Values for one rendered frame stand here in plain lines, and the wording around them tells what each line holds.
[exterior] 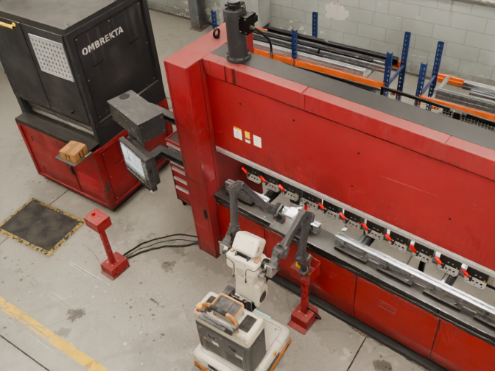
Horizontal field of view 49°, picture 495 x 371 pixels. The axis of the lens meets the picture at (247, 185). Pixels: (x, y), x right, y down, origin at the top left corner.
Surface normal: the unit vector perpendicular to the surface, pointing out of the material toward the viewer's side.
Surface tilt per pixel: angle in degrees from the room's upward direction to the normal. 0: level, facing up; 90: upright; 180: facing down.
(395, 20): 90
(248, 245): 48
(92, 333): 0
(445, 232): 90
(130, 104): 0
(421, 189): 90
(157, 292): 0
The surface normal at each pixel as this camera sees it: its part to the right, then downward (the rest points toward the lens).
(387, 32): -0.55, 0.59
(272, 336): -0.07, -0.74
